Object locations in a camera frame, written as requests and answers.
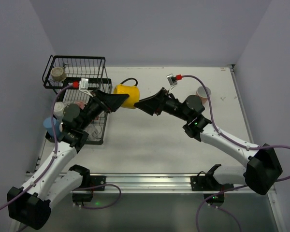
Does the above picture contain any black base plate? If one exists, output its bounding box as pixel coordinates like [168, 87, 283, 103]
[78, 175, 106, 191]
[190, 164, 234, 191]

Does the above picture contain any clear glass cup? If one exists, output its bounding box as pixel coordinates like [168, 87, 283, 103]
[84, 124, 101, 142]

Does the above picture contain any pink square mug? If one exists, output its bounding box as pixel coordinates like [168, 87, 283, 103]
[196, 86, 211, 104]

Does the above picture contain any pink speckled mug in rack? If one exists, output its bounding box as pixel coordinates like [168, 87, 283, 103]
[74, 101, 99, 120]

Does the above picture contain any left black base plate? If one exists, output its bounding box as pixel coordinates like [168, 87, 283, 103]
[78, 175, 106, 191]

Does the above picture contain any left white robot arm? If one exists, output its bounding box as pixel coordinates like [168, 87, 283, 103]
[7, 89, 129, 230]

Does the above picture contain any aluminium mounting rail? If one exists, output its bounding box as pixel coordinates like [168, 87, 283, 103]
[21, 172, 276, 194]

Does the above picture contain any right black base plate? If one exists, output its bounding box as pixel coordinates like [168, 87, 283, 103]
[190, 164, 234, 191]

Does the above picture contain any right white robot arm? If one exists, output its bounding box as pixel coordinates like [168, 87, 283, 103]
[134, 88, 282, 195]

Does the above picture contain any white hexagonal cup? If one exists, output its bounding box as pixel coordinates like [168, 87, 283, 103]
[53, 101, 68, 121]

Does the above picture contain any black wire dish rack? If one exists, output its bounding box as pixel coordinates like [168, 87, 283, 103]
[42, 55, 113, 145]

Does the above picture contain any beige speckled ceramic cup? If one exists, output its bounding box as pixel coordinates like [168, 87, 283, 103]
[50, 67, 67, 82]

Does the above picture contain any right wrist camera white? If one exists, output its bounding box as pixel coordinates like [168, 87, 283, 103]
[167, 74, 178, 94]

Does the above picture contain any light blue plastic cup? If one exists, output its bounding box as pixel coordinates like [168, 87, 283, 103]
[43, 117, 62, 139]

